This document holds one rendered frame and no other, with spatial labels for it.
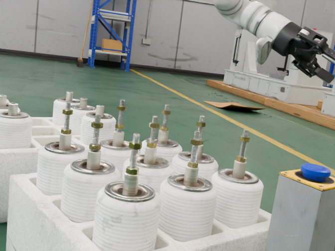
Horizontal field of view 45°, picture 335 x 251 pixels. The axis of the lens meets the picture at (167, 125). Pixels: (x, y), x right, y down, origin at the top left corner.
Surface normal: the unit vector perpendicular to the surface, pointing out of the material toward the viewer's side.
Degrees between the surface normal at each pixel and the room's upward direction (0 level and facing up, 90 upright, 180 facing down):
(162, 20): 90
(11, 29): 90
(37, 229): 90
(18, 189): 90
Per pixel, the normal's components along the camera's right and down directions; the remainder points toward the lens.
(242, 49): 0.26, 0.22
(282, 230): -0.79, 0.02
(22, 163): 0.56, 0.23
